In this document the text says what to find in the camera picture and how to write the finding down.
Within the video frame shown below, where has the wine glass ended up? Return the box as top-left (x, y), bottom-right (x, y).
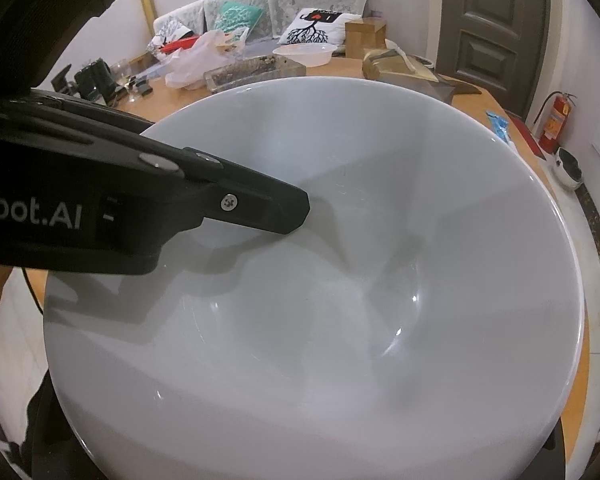
top-left (111, 57), bottom-right (133, 103)

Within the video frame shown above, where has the black and white deer pillow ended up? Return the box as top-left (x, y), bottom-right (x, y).
top-left (152, 19), bottom-right (201, 47)

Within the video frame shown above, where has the dark brown door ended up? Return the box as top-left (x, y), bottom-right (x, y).
top-left (440, 0), bottom-right (563, 126)

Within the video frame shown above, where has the thin white plastic bowl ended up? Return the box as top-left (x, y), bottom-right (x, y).
top-left (272, 43), bottom-right (338, 67)

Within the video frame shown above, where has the blue toothbrush package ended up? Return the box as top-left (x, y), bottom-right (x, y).
top-left (485, 110), bottom-right (513, 146)

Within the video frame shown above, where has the red lid container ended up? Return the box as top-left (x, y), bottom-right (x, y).
top-left (160, 35), bottom-right (201, 54)

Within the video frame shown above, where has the red doormat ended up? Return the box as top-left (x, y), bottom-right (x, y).
top-left (505, 115), bottom-right (548, 161)

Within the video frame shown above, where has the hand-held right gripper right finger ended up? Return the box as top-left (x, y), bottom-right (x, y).
top-left (542, 427), bottom-right (567, 480)

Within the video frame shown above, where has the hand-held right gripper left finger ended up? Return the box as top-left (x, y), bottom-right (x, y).
top-left (24, 374), bottom-right (98, 480)

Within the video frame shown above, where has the white helmet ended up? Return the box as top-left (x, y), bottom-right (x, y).
top-left (552, 147), bottom-right (586, 191)

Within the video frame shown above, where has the wooden comb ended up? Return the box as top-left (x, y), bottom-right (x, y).
top-left (437, 77), bottom-right (481, 97)

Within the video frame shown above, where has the golden tissue box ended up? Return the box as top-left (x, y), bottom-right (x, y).
top-left (362, 45), bottom-right (453, 103)

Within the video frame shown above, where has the teal patterned pillow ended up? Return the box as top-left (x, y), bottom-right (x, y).
top-left (214, 1), bottom-right (265, 33)

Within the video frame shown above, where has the white ceramic bowl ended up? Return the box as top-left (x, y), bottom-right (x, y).
top-left (42, 76), bottom-right (587, 480)

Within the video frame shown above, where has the glass ashtray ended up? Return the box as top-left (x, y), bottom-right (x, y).
top-left (204, 55), bottom-right (307, 92)

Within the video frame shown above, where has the white plastic bag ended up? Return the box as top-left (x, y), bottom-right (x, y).
top-left (165, 30), bottom-right (248, 88)

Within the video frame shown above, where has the white tree print pillow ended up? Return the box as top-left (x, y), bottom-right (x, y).
top-left (278, 8), bottom-right (363, 47)

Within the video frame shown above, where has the red fire extinguisher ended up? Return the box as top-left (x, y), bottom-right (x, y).
top-left (525, 91), bottom-right (578, 156)

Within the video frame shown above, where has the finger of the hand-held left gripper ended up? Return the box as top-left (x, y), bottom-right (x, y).
top-left (140, 134), bottom-right (311, 236)

